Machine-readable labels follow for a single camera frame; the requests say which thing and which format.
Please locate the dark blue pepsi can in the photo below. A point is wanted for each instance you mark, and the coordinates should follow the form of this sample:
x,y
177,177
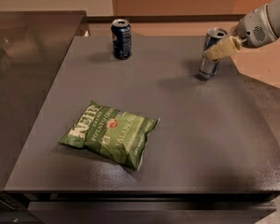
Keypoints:
x,y
122,38

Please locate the grey table drawer front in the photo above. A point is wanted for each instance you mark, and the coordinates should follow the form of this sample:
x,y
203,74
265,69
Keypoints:
x,y
150,212

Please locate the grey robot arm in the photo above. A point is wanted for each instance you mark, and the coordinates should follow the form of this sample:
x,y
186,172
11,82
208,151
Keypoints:
x,y
274,17

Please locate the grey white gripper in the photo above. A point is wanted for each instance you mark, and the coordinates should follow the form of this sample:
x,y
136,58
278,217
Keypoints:
x,y
251,29

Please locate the green jalapeno chips bag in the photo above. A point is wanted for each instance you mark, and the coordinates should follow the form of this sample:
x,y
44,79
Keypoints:
x,y
114,134

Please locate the blue silver redbull can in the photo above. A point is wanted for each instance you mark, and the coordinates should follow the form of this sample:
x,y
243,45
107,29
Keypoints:
x,y
210,61

